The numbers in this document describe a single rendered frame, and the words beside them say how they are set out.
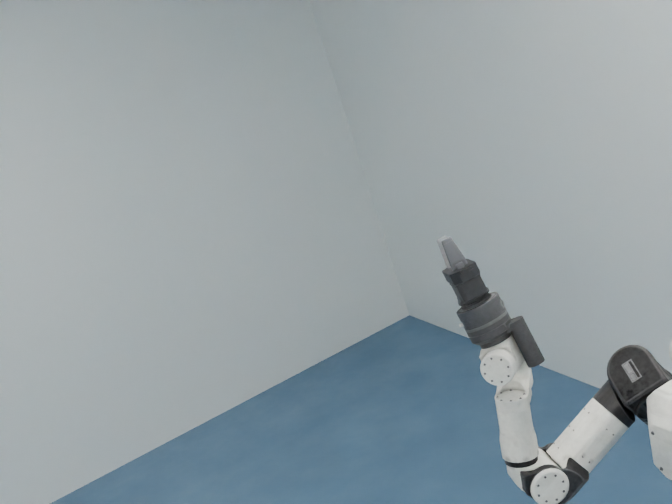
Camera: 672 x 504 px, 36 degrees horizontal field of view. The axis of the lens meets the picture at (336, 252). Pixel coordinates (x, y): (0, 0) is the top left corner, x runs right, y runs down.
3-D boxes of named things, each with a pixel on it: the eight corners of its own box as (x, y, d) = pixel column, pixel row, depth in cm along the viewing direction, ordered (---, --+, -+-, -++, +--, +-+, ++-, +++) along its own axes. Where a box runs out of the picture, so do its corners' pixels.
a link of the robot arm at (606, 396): (609, 411, 215) (652, 360, 214) (640, 437, 208) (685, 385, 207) (585, 391, 207) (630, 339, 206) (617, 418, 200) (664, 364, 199)
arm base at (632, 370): (620, 405, 216) (654, 362, 216) (667, 441, 207) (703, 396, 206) (590, 380, 205) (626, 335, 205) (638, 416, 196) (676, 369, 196)
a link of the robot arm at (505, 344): (473, 320, 206) (499, 370, 207) (456, 340, 196) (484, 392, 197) (523, 300, 200) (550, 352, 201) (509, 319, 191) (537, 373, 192)
